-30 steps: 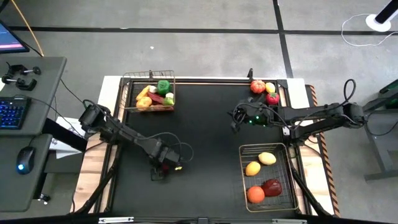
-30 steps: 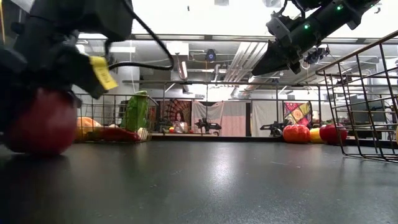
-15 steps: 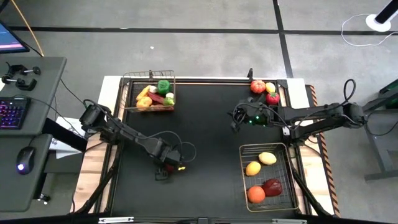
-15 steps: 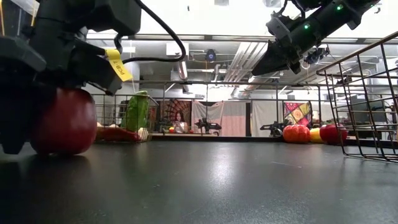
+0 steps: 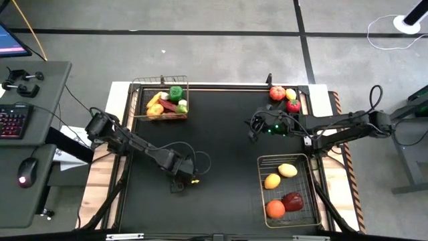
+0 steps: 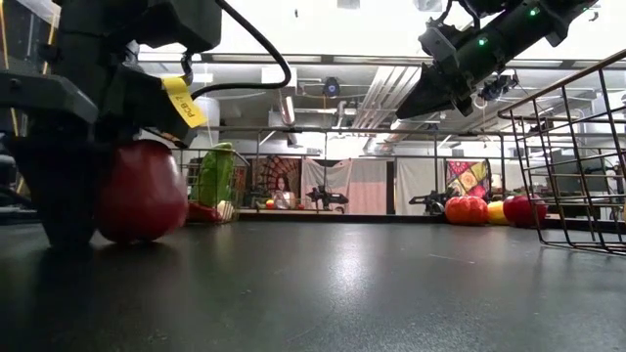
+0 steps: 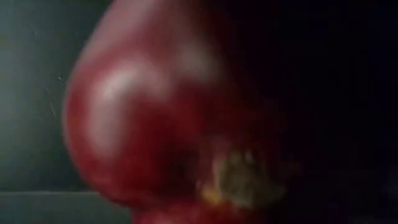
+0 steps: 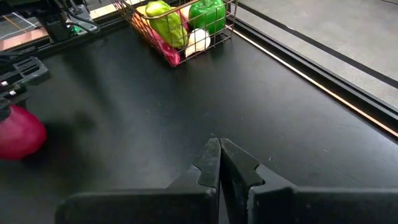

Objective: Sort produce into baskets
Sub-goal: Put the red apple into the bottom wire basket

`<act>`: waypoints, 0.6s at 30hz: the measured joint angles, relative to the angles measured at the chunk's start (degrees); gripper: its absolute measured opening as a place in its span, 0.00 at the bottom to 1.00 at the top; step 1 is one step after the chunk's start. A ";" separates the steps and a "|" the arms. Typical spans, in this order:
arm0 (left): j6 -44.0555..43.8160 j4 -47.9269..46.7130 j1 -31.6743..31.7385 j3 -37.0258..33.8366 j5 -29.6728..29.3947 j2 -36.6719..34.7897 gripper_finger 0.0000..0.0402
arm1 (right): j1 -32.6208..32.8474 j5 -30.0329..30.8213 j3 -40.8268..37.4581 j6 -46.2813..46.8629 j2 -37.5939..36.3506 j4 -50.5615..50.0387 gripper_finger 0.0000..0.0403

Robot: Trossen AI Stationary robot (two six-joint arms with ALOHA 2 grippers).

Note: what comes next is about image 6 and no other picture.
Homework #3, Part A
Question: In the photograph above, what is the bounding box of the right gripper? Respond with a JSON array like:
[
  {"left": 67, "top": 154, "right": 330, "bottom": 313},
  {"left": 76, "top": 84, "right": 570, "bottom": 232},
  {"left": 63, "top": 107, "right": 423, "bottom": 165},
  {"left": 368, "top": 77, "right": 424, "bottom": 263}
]
[{"left": 395, "top": 9, "right": 532, "bottom": 121}]

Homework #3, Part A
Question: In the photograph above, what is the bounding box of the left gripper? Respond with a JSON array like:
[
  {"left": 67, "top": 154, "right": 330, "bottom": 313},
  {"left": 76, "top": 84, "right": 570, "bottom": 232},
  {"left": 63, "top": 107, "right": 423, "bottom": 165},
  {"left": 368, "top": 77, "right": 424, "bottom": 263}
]
[{"left": 51, "top": 0, "right": 224, "bottom": 149}]

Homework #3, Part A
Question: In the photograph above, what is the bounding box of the red apple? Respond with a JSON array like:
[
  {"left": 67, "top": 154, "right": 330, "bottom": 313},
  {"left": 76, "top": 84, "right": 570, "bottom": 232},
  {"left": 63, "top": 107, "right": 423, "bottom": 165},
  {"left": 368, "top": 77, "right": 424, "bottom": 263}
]
[{"left": 95, "top": 139, "right": 190, "bottom": 244}]

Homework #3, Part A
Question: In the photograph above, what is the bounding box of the green ridged gourd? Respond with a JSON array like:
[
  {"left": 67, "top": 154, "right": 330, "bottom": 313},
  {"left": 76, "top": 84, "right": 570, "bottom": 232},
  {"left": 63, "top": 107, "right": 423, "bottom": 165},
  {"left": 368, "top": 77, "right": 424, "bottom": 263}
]
[{"left": 190, "top": 142, "right": 236, "bottom": 209}]

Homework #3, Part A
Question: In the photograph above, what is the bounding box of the orange-red ribbed tomato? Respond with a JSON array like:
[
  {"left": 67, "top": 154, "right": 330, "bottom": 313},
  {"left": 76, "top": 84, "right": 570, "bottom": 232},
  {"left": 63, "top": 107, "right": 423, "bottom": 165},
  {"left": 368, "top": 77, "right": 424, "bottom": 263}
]
[{"left": 444, "top": 194, "right": 489, "bottom": 227}]

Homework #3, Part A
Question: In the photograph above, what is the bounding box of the large wire basket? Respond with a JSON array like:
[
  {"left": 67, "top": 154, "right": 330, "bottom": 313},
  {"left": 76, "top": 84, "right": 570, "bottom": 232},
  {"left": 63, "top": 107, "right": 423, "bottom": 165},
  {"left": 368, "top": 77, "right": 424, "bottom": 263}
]
[{"left": 497, "top": 47, "right": 626, "bottom": 256}]

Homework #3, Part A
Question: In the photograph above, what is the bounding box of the yellow lemon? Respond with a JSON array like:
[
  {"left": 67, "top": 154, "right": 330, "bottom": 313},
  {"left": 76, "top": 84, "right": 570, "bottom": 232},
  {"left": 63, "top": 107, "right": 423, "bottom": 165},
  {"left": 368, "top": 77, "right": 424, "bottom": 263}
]
[{"left": 486, "top": 199, "right": 510, "bottom": 226}]

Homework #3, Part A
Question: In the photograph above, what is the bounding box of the white garlic bulb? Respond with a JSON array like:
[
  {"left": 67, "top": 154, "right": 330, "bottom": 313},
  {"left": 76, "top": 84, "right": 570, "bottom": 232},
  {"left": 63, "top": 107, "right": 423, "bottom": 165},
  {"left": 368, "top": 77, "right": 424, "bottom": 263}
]
[{"left": 216, "top": 199, "right": 236, "bottom": 222}]

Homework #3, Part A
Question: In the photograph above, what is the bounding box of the yellow label tag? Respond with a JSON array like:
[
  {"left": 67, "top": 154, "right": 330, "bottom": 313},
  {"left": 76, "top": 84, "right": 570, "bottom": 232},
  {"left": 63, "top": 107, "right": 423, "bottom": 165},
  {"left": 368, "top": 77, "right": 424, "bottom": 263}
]
[{"left": 160, "top": 75, "right": 209, "bottom": 130}]

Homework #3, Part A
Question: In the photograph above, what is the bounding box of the ceiling light tube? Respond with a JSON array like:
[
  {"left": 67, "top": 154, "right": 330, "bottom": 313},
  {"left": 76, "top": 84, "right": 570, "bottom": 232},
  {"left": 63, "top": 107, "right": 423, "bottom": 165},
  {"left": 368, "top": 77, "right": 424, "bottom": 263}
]
[
  {"left": 210, "top": 53, "right": 323, "bottom": 64},
  {"left": 333, "top": 55, "right": 431, "bottom": 66}
]

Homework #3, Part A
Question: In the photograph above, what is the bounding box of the black hanging ceiling device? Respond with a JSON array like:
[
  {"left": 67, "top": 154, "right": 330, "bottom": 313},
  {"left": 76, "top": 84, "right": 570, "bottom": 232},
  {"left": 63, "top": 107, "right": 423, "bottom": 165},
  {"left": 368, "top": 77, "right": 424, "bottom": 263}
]
[{"left": 477, "top": 72, "right": 519, "bottom": 103}]

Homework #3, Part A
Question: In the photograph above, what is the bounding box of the colourful patchwork tapestry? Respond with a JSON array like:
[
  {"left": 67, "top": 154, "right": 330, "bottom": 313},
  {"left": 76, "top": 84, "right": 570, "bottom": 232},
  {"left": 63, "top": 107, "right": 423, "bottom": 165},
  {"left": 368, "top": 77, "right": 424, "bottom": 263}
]
[{"left": 445, "top": 158, "right": 492, "bottom": 198}]

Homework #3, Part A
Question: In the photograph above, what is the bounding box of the white hanging sheet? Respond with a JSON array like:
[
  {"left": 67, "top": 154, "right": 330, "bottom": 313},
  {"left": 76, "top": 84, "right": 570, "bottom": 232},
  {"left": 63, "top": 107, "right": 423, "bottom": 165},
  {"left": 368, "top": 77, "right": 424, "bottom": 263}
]
[
  {"left": 394, "top": 156, "right": 449, "bottom": 215},
  {"left": 349, "top": 158, "right": 388, "bottom": 215},
  {"left": 301, "top": 156, "right": 353, "bottom": 199}
]

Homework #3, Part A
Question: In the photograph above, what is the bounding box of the white ceiling box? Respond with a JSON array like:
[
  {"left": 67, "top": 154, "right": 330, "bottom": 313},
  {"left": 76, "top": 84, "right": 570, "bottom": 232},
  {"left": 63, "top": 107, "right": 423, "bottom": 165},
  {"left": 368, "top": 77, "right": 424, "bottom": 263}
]
[{"left": 261, "top": 65, "right": 298, "bottom": 88}]

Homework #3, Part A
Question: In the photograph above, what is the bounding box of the red mandala tapestry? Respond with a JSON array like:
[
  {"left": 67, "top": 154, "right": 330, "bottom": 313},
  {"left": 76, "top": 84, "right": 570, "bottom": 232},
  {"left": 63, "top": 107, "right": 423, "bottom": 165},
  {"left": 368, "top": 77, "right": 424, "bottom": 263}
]
[{"left": 253, "top": 155, "right": 303, "bottom": 201}]

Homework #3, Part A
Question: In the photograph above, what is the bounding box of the person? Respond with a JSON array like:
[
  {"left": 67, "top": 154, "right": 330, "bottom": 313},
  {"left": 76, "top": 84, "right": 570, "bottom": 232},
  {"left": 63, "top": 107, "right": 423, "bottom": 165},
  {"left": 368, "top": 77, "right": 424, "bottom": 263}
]
[{"left": 272, "top": 175, "right": 297, "bottom": 210}]

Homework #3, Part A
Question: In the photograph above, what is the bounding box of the white corrugated ceiling duct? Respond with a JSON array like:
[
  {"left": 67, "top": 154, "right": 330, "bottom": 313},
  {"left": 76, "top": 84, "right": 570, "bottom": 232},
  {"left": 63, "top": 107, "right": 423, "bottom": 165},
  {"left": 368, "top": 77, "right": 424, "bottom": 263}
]
[{"left": 351, "top": 66, "right": 495, "bottom": 148}]

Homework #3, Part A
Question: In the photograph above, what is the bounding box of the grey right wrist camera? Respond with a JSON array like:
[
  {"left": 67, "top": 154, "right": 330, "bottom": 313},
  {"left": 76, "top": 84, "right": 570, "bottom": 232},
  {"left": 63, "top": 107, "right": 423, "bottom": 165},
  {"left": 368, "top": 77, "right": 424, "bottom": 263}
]
[{"left": 419, "top": 23, "right": 461, "bottom": 65}]

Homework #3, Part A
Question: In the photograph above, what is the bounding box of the black pipe frame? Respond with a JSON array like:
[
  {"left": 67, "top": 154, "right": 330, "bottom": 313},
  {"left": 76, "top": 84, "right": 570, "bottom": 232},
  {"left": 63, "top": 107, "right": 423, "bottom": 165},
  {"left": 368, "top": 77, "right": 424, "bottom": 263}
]
[{"left": 204, "top": 124, "right": 508, "bottom": 199}]

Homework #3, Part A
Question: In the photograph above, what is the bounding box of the small wire basket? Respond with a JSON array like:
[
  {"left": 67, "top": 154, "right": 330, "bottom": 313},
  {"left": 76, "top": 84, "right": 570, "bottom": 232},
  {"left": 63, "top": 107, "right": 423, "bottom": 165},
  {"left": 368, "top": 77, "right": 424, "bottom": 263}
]
[{"left": 170, "top": 145, "right": 252, "bottom": 225}]

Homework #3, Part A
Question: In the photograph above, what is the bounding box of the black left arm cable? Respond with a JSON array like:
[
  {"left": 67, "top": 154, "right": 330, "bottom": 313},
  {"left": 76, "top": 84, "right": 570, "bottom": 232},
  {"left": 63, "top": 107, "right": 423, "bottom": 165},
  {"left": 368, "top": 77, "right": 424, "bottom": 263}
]
[{"left": 188, "top": 0, "right": 293, "bottom": 101}]

